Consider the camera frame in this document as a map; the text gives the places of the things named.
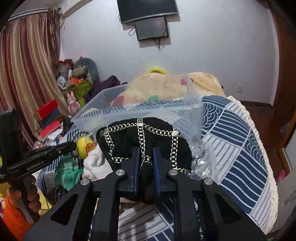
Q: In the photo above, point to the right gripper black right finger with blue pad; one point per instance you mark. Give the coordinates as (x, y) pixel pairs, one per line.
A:
(202, 210)

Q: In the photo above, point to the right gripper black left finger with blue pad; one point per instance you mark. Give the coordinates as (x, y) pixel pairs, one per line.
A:
(90, 210)

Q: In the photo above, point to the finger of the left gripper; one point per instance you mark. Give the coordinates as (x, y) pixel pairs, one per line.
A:
(33, 161)

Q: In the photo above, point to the white drawstring cloth pouch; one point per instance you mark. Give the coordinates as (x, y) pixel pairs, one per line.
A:
(96, 167)

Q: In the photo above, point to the black hat with gold chains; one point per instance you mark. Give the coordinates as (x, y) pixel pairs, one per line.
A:
(118, 140)

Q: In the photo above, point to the grey knit item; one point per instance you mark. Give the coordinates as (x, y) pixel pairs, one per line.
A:
(203, 164)

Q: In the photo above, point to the green knitted cloth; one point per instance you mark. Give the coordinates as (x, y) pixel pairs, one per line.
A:
(67, 173)

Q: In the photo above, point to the red gift box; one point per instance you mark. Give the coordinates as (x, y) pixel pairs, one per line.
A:
(45, 110)

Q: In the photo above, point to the orange sleeve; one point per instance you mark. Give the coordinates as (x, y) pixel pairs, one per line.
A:
(15, 220)

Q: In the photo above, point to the pink rabbit toy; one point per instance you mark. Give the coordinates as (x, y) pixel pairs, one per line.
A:
(73, 105)

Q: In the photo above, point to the blue white patterned tablecloth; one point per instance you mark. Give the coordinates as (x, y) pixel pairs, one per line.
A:
(244, 173)

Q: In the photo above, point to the green cardboard box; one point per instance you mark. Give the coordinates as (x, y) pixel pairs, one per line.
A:
(79, 91)

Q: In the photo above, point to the red gold striped curtain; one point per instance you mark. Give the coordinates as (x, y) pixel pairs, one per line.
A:
(30, 46)

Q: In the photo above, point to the grey green plush pillow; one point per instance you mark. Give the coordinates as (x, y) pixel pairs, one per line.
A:
(86, 68)

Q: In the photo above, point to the dark purple garment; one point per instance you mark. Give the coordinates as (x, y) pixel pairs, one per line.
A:
(99, 86)

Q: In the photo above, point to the beige fleece blanket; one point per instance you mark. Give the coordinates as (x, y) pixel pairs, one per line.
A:
(156, 86)

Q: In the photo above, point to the brown wooden door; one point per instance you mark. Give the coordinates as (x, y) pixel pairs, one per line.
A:
(284, 102)

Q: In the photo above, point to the clear plastic storage box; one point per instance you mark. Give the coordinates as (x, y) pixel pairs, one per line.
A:
(184, 113)

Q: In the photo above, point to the yellow plush headrest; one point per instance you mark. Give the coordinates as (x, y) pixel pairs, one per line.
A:
(156, 69)

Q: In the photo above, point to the white wall socket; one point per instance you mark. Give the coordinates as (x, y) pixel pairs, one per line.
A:
(239, 89)

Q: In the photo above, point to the small black wall monitor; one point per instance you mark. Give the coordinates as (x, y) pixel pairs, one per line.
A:
(151, 28)

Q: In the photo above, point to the black wall television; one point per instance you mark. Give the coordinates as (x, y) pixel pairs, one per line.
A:
(133, 10)

